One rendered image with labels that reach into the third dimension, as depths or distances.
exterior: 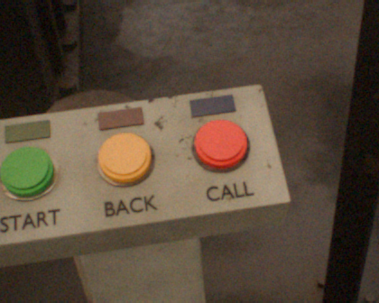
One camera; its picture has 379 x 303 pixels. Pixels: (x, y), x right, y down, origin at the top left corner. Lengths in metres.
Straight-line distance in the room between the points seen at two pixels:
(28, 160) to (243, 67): 1.20
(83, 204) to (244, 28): 1.38
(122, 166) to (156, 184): 0.03
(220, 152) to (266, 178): 0.04
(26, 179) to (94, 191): 0.05
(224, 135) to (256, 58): 1.20
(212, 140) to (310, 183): 0.84
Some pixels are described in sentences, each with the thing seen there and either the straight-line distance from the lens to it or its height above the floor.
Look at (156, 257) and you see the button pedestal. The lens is 0.50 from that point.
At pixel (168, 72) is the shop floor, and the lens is 1.63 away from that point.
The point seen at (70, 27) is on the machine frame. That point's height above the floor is 0.07.
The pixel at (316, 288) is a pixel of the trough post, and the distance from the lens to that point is 1.11.
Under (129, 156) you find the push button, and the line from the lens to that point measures 0.46.
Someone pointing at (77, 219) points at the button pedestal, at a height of 0.59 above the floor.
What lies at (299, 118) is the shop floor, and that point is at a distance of 1.46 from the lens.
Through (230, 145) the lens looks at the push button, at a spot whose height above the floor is 0.61.
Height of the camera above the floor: 0.91
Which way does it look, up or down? 43 degrees down
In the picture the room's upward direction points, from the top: 5 degrees counter-clockwise
